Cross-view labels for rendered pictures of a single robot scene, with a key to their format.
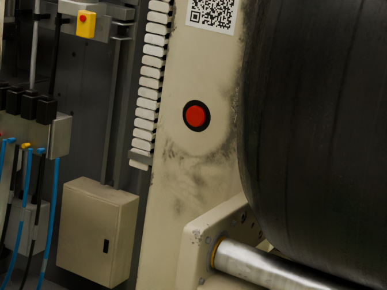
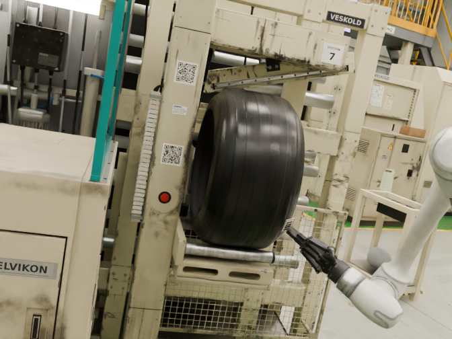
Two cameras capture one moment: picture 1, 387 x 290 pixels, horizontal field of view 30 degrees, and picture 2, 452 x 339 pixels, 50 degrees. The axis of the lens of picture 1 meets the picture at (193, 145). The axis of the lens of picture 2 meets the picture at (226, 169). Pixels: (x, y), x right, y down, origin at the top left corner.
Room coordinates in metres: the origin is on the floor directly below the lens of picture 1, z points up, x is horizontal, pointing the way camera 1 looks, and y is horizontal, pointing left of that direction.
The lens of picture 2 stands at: (-0.46, 0.92, 1.51)
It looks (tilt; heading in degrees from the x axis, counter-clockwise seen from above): 10 degrees down; 321
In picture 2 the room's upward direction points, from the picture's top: 11 degrees clockwise
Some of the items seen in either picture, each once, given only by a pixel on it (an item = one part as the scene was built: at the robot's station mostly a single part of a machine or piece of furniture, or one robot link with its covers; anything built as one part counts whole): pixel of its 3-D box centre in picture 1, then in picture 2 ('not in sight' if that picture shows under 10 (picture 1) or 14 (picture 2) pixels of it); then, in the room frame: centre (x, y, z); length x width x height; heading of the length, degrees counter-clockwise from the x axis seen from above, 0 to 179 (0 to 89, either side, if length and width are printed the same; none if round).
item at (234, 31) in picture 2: not in sight; (272, 41); (1.16, -0.51, 1.71); 0.61 x 0.25 x 0.15; 64
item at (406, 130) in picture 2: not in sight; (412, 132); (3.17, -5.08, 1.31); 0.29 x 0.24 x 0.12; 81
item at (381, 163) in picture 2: not in sight; (379, 177); (3.33, -4.82, 0.62); 0.91 x 0.58 x 1.25; 81
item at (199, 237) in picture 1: (251, 219); (176, 233); (1.03, -0.10, 0.90); 0.40 x 0.03 x 0.10; 154
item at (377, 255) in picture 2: not in sight; (387, 243); (1.76, -2.82, 0.40); 0.60 x 0.35 x 0.80; 171
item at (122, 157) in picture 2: not in sight; (114, 227); (1.87, -0.27, 0.61); 0.33 x 0.06 x 0.86; 154
